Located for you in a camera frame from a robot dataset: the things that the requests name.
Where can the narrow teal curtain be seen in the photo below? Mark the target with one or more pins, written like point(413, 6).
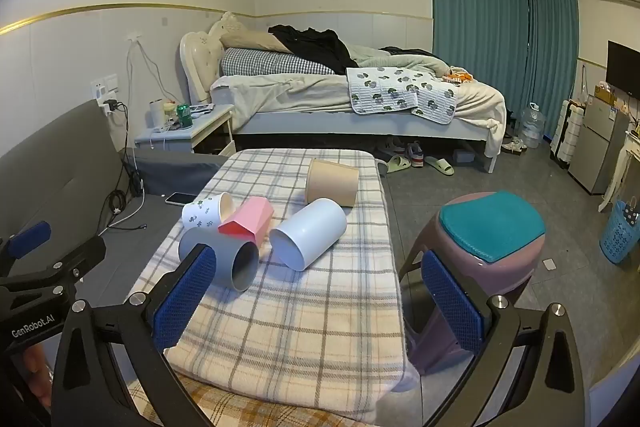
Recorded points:
point(552, 47)

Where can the grey sneaker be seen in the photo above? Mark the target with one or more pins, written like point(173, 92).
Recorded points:
point(415, 151)

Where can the white leaf-print cup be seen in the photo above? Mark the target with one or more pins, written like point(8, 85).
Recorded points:
point(200, 213)

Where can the person's left hand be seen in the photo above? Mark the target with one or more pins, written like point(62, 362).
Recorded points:
point(34, 363)

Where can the black television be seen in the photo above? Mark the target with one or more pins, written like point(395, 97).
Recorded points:
point(622, 67)

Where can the white suitcase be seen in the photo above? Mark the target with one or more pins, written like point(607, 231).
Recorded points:
point(566, 132)

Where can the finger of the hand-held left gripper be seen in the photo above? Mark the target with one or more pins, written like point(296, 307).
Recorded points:
point(30, 239)
point(80, 254)

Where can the grey box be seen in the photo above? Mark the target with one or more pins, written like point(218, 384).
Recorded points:
point(466, 156)

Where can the leaf-print quilted mat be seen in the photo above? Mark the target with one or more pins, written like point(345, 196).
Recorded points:
point(395, 94)

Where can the cardboard box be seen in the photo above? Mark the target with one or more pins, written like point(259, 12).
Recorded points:
point(604, 96)

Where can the plaid blanket covered table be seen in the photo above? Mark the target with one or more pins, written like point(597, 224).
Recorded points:
point(300, 322)

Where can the grey-green duvet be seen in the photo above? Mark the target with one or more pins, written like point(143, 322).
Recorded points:
point(400, 57)

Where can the black clothing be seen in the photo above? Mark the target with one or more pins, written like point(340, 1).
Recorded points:
point(315, 44)

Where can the white tumbler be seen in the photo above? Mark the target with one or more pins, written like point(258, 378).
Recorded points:
point(157, 113)

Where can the beige pillow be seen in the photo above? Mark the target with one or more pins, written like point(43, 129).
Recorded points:
point(245, 41)

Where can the wide teal curtain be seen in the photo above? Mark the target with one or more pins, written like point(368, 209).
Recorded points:
point(475, 22)

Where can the green drink can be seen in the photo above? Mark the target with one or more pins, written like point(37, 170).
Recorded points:
point(184, 117)

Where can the grey cup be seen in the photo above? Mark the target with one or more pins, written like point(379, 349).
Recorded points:
point(227, 252)

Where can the bed with white headboard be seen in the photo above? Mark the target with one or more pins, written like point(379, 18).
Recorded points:
point(360, 129)

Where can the smartphone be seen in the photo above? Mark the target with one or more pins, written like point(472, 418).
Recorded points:
point(181, 199)

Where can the small silver fridge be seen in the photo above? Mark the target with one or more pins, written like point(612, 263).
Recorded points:
point(597, 147)

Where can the white paper scrap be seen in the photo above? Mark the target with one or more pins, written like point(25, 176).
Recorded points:
point(549, 263)

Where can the brown paper cup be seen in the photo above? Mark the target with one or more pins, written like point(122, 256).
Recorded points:
point(330, 182)

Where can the green slipper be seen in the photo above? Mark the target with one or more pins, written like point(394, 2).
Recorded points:
point(440, 166)
point(397, 164)

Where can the clear water jug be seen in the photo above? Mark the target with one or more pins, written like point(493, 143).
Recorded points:
point(532, 129)

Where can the pink plastic stool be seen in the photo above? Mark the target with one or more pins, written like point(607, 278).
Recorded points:
point(480, 277)

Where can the blue laundry basket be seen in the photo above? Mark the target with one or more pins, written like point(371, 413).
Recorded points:
point(617, 237)

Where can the checkered pillow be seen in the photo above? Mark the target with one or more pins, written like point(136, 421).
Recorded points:
point(270, 61)

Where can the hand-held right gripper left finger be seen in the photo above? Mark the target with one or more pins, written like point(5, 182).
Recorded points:
point(184, 299)

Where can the orange toy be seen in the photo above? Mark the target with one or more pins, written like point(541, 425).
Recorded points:
point(459, 77)

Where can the teal seat cushion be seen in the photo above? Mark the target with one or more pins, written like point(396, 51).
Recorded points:
point(492, 227)

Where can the blue-white nightstand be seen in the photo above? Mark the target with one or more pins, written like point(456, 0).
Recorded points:
point(200, 134)

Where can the white shoes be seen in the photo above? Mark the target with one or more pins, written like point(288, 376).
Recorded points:
point(515, 146)

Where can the pink faceted cup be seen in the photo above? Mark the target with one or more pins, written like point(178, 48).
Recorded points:
point(247, 214)

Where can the wall socket with plugs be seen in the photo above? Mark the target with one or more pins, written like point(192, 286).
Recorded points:
point(104, 88)

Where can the pale blue cup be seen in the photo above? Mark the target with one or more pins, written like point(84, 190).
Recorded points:
point(312, 227)

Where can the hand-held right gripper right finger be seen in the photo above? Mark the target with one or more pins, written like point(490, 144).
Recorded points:
point(450, 307)

